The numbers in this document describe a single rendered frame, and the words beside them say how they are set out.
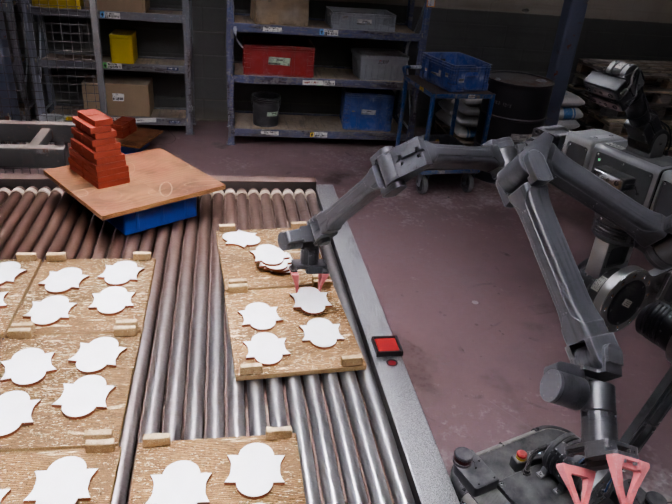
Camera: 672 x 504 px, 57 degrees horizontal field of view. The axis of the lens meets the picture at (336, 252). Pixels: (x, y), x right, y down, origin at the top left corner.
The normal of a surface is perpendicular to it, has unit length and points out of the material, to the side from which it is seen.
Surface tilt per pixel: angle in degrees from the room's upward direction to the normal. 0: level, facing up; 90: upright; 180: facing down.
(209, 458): 0
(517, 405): 0
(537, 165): 38
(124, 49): 90
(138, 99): 90
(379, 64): 96
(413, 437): 0
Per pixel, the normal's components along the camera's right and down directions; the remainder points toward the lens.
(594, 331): 0.30, -0.40
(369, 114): 0.07, 0.48
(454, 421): 0.08, -0.88
